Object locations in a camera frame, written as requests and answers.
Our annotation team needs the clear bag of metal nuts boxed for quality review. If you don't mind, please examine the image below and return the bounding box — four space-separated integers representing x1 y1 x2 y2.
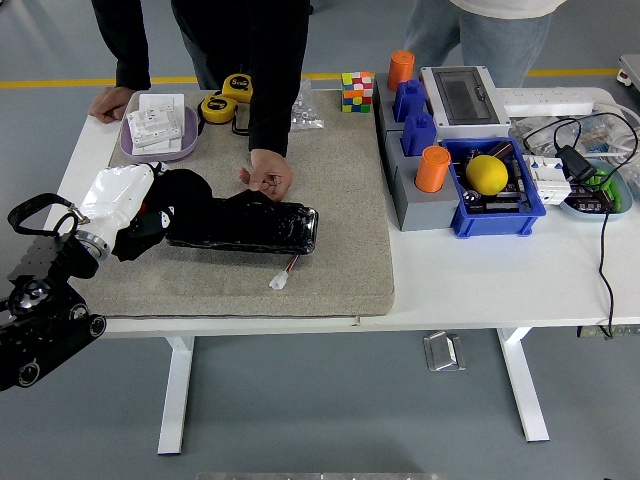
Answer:
289 77 325 133

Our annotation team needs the white table leg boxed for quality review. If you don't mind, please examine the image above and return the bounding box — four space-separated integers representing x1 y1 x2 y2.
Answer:
157 335 195 456
496 327 551 444

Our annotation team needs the white power strip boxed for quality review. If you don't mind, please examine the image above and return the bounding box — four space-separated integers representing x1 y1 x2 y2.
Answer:
494 87 596 117

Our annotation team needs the grey enclosure with clear lid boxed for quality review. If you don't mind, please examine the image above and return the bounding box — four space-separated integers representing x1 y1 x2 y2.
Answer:
418 65 512 141

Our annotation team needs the black terminal block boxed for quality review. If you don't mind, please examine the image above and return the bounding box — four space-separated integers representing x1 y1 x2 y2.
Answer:
569 184 616 214

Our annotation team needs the person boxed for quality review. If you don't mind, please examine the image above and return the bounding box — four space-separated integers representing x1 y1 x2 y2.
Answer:
89 0 314 204
403 0 569 90

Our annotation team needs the purple tray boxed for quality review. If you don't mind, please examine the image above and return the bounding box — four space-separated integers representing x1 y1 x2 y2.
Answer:
119 103 201 164

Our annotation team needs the blue plastic bin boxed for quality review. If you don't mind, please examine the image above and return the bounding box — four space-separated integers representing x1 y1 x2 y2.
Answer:
439 138 547 239

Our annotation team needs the orange cylinder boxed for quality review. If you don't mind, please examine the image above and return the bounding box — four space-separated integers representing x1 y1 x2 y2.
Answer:
414 145 452 193
387 49 417 93

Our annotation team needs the yellow ball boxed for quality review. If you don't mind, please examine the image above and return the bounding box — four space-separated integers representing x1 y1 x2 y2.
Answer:
465 154 510 196

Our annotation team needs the black panel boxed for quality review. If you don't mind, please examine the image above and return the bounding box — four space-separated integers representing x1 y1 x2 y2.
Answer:
164 192 320 257

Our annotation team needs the large white switch plate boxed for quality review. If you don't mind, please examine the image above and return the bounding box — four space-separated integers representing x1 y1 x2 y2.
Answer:
137 93 186 151

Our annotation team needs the white circuit breaker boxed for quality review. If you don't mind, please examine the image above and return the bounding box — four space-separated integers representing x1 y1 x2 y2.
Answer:
523 153 572 206

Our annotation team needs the black circuit board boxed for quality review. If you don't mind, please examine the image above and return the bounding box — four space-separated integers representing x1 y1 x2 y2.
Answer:
482 192 524 214

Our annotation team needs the colourful puzzle cube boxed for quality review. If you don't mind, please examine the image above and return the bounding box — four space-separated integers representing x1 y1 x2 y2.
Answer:
341 70 375 114

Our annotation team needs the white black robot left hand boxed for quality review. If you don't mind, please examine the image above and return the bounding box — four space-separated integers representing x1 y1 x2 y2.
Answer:
78 160 177 240

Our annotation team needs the white cable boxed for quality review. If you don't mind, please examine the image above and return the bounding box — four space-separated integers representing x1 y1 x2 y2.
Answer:
592 99 640 151

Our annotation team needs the green plastic part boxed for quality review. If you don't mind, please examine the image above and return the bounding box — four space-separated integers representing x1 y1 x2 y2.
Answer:
589 168 624 206

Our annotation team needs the white switch module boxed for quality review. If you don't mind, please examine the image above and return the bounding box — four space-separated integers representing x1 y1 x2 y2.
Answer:
125 106 183 149

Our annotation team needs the light blue tray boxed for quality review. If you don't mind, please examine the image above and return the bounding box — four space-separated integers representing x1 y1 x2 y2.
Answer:
558 159 634 222

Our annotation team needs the white connector with orange wires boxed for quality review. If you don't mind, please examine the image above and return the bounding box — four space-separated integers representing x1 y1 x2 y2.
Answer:
268 256 301 292

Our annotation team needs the clear bag of small parts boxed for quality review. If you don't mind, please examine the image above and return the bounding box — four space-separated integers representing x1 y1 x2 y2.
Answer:
509 115 566 151

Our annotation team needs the black tape measure strap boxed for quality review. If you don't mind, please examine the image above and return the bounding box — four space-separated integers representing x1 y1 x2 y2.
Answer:
230 105 251 136

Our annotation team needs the person's right hand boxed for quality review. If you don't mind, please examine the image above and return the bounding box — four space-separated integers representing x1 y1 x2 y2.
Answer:
88 85 132 125

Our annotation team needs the yellow tape measure with print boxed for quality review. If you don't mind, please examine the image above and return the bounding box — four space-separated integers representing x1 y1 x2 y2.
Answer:
221 73 254 105

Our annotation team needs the black cable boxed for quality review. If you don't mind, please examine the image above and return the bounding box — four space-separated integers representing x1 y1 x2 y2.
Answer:
522 110 640 341

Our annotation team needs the grey holder block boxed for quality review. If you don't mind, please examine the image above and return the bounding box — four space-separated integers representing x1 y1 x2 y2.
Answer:
373 72 431 137
383 130 462 233

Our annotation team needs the clear bag of blue parts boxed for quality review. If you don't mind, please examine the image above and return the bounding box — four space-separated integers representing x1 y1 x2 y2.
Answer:
579 115 632 157

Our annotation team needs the person's left hand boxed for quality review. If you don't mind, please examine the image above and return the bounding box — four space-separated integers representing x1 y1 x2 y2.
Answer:
237 148 294 203

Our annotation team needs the black power adapter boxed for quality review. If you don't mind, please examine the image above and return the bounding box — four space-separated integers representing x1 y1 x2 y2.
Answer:
555 144 599 184

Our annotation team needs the grey-brown mat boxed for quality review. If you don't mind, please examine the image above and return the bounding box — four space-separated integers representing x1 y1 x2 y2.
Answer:
89 88 396 319

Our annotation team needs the black rag with red patch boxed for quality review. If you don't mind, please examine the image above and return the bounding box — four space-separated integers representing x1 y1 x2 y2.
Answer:
110 168 217 264

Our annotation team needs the blue block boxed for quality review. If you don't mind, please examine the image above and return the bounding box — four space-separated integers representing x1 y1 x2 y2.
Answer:
392 78 427 124
401 110 438 159

